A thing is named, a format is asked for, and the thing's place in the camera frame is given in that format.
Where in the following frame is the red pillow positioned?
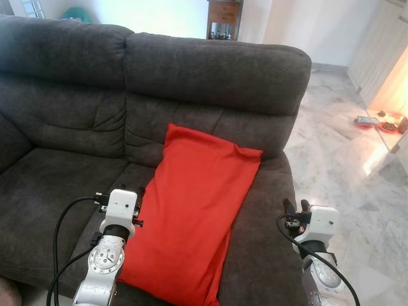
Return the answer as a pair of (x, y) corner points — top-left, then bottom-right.
(118, 123), (263, 306)

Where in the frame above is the dark grey fabric sofa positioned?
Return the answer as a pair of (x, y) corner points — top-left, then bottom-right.
(0, 14), (313, 306)

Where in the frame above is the red bowl with blue plate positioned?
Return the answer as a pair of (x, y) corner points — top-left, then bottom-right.
(355, 115), (377, 129)

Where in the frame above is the red bowl with food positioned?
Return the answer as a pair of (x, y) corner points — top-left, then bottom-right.
(379, 120), (400, 133)

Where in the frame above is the white wardrobe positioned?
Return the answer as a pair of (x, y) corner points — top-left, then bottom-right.
(347, 0), (408, 106)

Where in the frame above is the brown wooden cabinet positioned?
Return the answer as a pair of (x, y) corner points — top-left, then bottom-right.
(207, 0), (243, 41)

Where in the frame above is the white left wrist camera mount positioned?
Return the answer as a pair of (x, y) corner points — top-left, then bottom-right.
(101, 189), (140, 235)

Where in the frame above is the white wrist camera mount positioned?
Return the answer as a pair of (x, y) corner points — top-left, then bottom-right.
(101, 189), (140, 235)
(293, 205), (340, 252)

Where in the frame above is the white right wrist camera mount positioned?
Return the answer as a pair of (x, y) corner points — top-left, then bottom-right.
(293, 205), (340, 252)

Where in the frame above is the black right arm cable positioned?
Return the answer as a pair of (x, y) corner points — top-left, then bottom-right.
(275, 215), (345, 306)

